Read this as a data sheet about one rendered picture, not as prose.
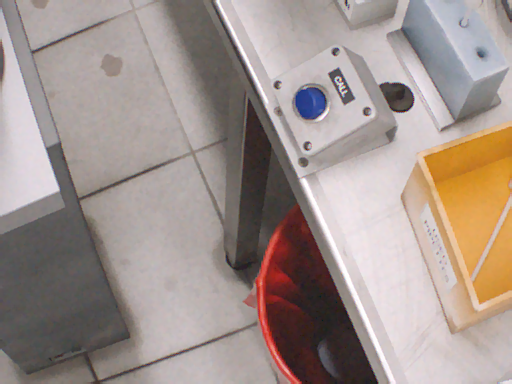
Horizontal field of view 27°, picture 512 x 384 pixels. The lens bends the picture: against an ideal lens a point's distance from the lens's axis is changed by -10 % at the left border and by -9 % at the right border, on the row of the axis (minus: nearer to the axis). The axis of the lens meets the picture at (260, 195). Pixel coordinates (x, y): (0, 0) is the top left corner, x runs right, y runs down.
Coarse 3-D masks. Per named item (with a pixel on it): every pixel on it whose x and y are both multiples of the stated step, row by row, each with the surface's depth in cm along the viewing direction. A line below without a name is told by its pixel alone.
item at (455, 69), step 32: (416, 0) 91; (448, 0) 89; (416, 32) 95; (448, 32) 88; (480, 32) 88; (416, 64) 97; (448, 64) 91; (480, 64) 87; (448, 96) 94; (480, 96) 92
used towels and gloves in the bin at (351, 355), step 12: (324, 324) 163; (336, 324) 162; (348, 324) 161; (336, 336) 156; (348, 336) 156; (324, 348) 155; (336, 348) 156; (348, 348) 155; (360, 348) 155; (324, 360) 156; (336, 360) 155; (348, 360) 155; (360, 360) 154; (336, 372) 155; (348, 372) 154; (360, 372) 154; (372, 372) 155
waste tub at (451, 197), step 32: (448, 160) 88; (480, 160) 92; (416, 192) 88; (448, 192) 93; (480, 192) 94; (416, 224) 91; (448, 224) 83; (480, 224) 93; (448, 256) 85; (480, 256) 92; (448, 288) 87; (480, 288) 91; (448, 320) 90; (480, 320) 89
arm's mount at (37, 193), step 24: (0, 24) 93; (0, 96) 91; (24, 96) 91; (0, 120) 90; (24, 120) 90; (0, 144) 90; (24, 144) 90; (0, 168) 89; (24, 168) 89; (48, 168) 89; (0, 192) 88; (24, 192) 88; (48, 192) 88; (0, 216) 88; (24, 216) 90
